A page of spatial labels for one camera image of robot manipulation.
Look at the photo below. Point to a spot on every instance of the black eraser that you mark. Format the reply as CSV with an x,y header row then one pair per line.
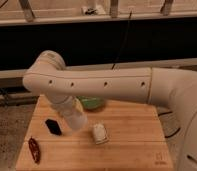
x,y
53,127

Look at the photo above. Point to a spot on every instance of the dark red chili pepper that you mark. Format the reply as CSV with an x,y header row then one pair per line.
x,y
35,150

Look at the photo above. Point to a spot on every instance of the green bowl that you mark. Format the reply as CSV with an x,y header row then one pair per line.
x,y
91,103

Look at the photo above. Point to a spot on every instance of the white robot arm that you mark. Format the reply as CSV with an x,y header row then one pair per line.
x,y
175,89

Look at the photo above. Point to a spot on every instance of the wooden cutting board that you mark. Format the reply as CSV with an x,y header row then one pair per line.
x,y
135,141

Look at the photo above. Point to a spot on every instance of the white wrapped packet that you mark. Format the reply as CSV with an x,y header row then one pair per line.
x,y
99,133

